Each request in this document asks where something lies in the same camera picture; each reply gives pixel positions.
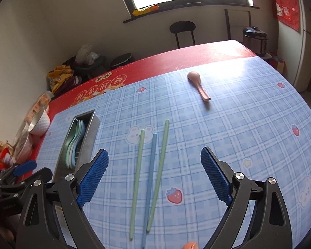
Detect light green chopstick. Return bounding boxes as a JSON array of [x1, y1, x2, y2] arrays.
[[129, 129, 145, 240], [147, 119, 170, 233]]

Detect blue chopstick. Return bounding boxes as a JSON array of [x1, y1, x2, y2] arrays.
[[141, 133, 157, 249]]

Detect left hand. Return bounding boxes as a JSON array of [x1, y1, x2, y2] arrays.
[[0, 226, 14, 242]]

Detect right hand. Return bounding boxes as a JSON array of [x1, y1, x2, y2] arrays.
[[182, 242, 199, 249]]

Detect red snack packets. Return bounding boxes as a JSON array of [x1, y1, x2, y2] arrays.
[[0, 141, 14, 173]]

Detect green spoon in tray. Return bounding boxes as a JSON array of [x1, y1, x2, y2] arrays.
[[66, 119, 80, 169]]

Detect white textured bowl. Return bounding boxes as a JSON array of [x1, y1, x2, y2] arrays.
[[28, 109, 51, 137]]

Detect steel utensil tray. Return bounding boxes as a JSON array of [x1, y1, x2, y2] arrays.
[[46, 111, 108, 248]]

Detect blue spoon in tray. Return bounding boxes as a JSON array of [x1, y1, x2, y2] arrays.
[[71, 120, 85, 168]]

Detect snack package beside bowl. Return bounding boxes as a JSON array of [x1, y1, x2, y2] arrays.
[[23, 90, 54, 124]]

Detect yellow snack bags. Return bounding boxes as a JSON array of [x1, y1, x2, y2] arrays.
[[47, 65, 74, 95]]

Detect blue plaid table mat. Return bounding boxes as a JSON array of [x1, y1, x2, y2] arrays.
[[37, 57, 311, 248]]

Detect white plastic bag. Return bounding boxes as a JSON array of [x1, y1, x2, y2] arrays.
[[75, 44, 99, 65]]

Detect pink ceramic spoon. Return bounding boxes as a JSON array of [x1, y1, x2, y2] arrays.
[[187, 71, 211, 102]]

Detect white refrigerator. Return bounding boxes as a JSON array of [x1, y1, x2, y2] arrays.
[[277, 0, 311, 92]]

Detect black electric pressure cooker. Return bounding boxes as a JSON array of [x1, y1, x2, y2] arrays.
[[243, 26, 268, 57]]

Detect yellow orange toy on sill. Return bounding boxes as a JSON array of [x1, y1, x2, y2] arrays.
[[132, 5, 159, 17]]

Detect black round stool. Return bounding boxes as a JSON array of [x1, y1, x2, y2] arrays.
[[169, 21, 196, 48]]

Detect red cloth on fridge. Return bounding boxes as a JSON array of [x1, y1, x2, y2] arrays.
[[272, 0, 300, 31]]

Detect dark metal chair frame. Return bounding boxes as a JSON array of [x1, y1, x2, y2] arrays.
[[224, 9, 252, 43]]

